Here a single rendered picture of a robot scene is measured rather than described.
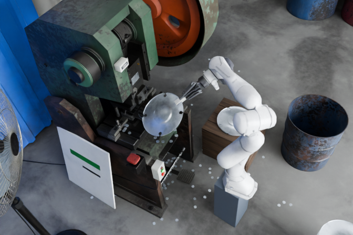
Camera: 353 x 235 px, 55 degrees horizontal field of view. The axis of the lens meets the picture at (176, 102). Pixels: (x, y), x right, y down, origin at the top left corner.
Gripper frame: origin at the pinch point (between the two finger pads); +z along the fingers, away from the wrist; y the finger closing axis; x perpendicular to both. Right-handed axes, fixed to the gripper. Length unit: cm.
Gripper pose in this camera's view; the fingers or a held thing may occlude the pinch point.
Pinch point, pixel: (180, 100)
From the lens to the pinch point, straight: 207.1
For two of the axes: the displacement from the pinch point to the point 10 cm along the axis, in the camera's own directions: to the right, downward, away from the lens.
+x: 4.5, 6.9, -5.8
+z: -7.8, 6.1, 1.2
